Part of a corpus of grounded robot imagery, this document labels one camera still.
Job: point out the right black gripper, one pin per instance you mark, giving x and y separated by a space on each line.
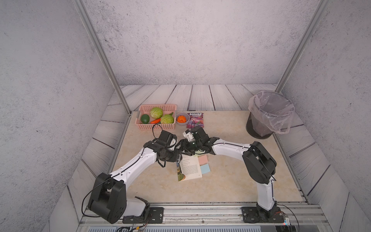
184 141

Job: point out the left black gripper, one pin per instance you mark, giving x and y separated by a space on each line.
177 156

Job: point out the Animal Farm paperback book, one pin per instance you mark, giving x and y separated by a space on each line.
189 168

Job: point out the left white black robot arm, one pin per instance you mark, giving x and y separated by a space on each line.
108 198

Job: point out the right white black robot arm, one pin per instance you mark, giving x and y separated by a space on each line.
258 161

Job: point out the pink sticky note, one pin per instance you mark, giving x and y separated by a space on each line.
203 160

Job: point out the blue sticky note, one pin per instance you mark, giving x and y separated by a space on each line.
205 168

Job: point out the purple snack packet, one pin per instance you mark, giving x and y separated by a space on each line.
195 119

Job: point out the orange carrot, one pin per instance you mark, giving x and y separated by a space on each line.
157 121

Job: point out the small bowl with orange food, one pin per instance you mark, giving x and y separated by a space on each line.
182 118

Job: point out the green cabbage front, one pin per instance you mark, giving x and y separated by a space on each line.
167 119

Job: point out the green cabbage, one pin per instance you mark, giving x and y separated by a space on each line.
156 113
167 119

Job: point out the pink plastic basket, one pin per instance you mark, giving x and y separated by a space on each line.
168 109

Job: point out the dark green avocado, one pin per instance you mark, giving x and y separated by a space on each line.
145 119

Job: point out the green cabbage back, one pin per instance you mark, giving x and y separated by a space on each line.
156 113

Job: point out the black bin with plastic liner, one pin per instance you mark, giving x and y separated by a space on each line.
270 112

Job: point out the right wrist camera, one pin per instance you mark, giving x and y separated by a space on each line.
196 134

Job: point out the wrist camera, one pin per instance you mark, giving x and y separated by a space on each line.
167 139
196 134

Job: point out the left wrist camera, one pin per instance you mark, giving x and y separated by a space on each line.
167 139

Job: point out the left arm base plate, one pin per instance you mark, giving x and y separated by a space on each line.
152 215

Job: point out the front aluminium rail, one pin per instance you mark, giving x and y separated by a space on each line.
217 217

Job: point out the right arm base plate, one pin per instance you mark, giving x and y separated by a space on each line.
260 215

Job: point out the right aluminium frame post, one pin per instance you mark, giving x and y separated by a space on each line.
311 28

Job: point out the aluminium frame post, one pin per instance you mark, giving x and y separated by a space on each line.
311 28
100 51

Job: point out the left aluminium frame post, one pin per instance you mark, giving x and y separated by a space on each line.
100 51

